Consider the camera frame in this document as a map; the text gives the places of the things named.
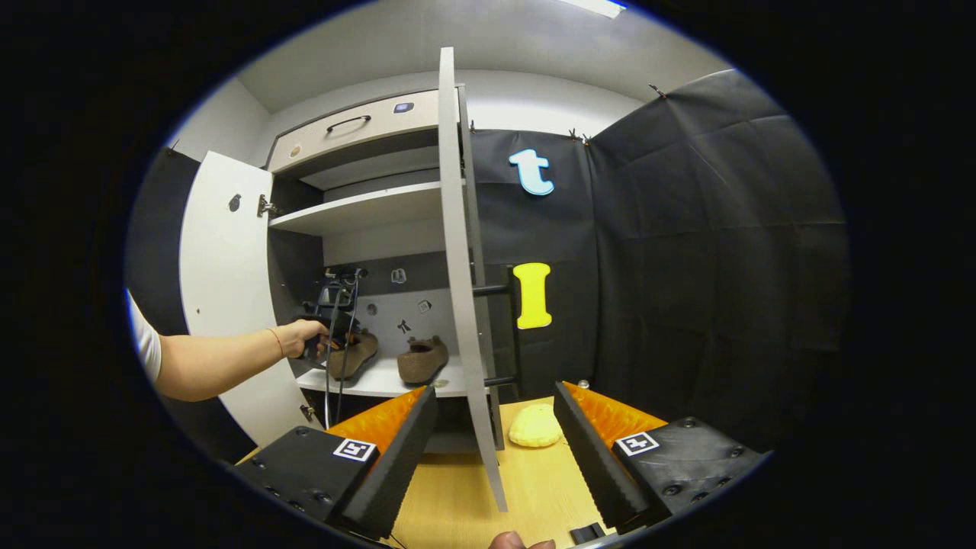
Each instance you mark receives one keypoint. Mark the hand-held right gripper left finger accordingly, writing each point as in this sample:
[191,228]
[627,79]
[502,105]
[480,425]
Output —
[396,465]

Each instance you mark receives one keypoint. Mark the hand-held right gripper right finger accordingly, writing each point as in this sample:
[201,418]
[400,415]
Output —
[595,465]

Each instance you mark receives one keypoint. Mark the white grey shoe cabinet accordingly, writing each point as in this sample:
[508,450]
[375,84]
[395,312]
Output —
[358,259]

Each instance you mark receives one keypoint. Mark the brown fuzzy shoe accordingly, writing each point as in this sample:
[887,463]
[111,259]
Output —
[423,362]
[362,352]

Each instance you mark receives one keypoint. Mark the white shoe cabinet door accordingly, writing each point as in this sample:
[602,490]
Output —
[457,252]
[225,274]

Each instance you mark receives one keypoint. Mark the white cabinet shelf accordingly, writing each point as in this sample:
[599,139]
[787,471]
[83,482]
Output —
[358,207]
[381,381]

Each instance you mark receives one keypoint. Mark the metal door hinge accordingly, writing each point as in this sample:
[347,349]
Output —
[307,412]
[267,206]

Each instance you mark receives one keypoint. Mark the white cabinet drawer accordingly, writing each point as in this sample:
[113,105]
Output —
[358,141]

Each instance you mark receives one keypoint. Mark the pale yellow round object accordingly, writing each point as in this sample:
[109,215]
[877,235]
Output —
[536,427]

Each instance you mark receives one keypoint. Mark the white shirt sleeve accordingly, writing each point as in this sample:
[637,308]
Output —
[146,343]

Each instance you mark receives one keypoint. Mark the cloth hanging hook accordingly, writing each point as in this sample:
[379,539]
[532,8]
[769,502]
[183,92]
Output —
[656,91]

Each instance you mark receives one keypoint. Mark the ceiling light strip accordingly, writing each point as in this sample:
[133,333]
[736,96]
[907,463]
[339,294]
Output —
[598,6]

